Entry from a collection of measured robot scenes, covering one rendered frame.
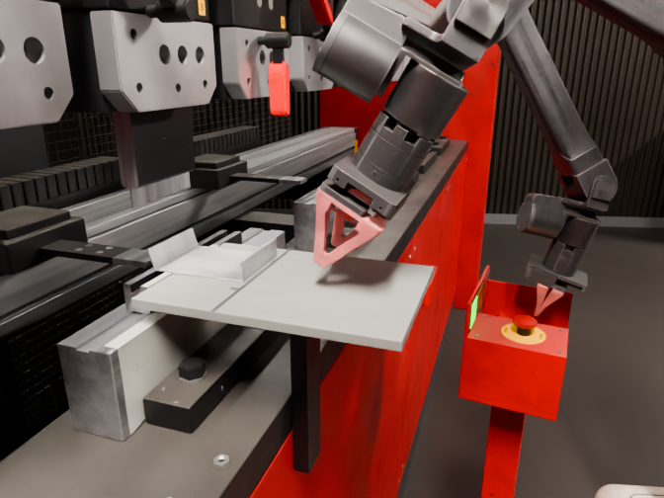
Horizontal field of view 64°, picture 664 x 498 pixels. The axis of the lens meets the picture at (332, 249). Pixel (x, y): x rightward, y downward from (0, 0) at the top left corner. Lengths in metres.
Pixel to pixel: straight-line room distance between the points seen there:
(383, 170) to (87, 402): 0.35
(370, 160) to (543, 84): 0.52
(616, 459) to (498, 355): 1.18
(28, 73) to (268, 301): 0.26
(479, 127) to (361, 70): 2.20
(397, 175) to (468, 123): 2.17
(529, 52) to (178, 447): 0.75
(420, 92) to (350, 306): 0.20
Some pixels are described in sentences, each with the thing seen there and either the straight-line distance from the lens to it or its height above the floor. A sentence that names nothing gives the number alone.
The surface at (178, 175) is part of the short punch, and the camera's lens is 0.62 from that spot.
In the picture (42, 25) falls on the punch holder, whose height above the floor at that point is 1.24.
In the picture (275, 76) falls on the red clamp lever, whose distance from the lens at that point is 0.67.
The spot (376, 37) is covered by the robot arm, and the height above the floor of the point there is 1.23.
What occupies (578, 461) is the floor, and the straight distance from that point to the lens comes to 2.01.
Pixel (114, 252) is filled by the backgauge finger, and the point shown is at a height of 1.01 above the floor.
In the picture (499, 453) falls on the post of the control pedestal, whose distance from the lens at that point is 1.13.
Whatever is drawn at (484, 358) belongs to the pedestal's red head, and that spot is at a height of 0.75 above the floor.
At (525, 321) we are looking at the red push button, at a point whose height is 0.81.
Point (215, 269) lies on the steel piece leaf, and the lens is 0.59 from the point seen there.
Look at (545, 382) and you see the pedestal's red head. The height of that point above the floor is 0.73.
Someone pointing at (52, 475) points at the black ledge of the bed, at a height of 0.87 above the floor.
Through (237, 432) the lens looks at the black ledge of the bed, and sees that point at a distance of 0.55.
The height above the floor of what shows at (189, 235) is 1.02.
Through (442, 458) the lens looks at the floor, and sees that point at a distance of 1.89.
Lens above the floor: 1.21
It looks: 19 degrees down
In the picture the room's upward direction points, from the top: straight up
